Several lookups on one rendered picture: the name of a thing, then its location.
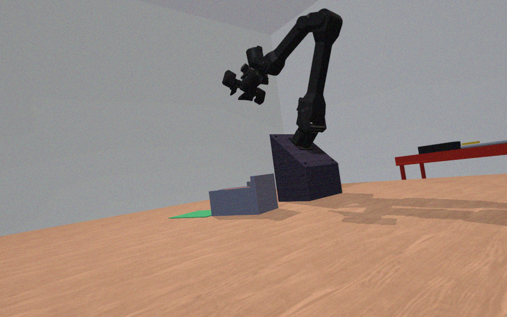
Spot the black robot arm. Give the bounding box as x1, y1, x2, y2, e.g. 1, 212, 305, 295
241, 8, 343, 150

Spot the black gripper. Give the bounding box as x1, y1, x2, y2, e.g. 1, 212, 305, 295
222, 70, 265, 105

